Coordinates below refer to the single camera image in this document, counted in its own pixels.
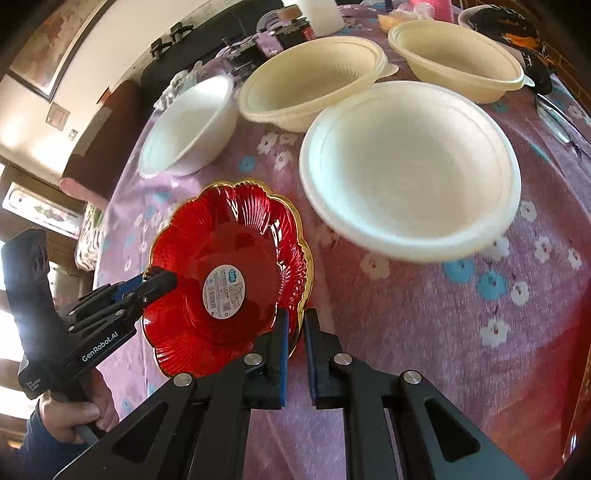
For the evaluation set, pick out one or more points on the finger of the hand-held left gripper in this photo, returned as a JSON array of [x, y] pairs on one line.
[[159, 281], [127, 288]]

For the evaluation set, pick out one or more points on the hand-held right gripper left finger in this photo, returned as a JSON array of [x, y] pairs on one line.
[[282, 334]]

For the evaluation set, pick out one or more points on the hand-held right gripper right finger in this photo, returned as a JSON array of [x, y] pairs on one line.
[[310, 344]]

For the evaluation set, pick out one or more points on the red gold-rimmed glass plate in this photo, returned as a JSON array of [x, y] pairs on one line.
[[226, 249]]

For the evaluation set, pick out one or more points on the small white disposable bowl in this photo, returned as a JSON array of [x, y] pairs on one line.
[[189, 124]]

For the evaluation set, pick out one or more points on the person's left forearm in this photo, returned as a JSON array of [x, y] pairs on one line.
[[39, 454]]

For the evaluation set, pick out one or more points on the person's left hand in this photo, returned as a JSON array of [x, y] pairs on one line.
[[69, 413]]

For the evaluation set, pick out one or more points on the patterned cushion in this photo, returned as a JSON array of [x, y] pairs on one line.
[[90, 240]]

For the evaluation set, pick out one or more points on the wooden framed window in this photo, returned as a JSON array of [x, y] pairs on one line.
[[41, 207]]

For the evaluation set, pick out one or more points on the purple floral tablecloth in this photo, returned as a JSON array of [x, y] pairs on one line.
[[415, 323]]

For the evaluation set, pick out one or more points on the brown seat cushion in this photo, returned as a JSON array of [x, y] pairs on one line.
[[106, 143]]

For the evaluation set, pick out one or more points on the white crumpled cloth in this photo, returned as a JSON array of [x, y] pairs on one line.
[[179, 87]]

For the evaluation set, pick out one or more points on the large white disposable bowl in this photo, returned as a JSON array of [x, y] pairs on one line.
[[406, 170]]

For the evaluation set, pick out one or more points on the black clamp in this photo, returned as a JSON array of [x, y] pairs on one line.
[[179, 33], [161, 47]]

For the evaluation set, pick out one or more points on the cream disposable bowl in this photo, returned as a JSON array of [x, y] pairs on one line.
[[455, 55], [304, 78]]

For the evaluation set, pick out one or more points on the black sofa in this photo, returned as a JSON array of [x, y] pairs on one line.
[[207, 32]]

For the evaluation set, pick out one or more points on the black motor with red label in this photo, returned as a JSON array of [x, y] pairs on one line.
[[300, 34]]

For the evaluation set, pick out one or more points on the brown tape roll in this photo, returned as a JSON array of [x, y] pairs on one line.
[[290, 13]]

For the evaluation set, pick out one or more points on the white plastic bucket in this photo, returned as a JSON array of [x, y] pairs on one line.
[[319, 16]]

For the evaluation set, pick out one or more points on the eyeglasses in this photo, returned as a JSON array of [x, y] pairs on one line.
[[561, 124]]

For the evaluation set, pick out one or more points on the bag of bread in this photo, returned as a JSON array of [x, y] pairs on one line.
[[397, 19]]

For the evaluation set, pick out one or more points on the pink knitted cover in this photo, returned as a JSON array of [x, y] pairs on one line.
[[431, 7]]

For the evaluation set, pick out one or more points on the black and orange cap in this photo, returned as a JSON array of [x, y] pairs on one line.
[[512, 32]]

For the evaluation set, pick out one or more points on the wall switch plate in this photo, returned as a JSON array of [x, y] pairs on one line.
[[57, 115]]

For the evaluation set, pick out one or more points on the framed wall picture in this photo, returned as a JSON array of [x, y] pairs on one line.
[[51, 41]]

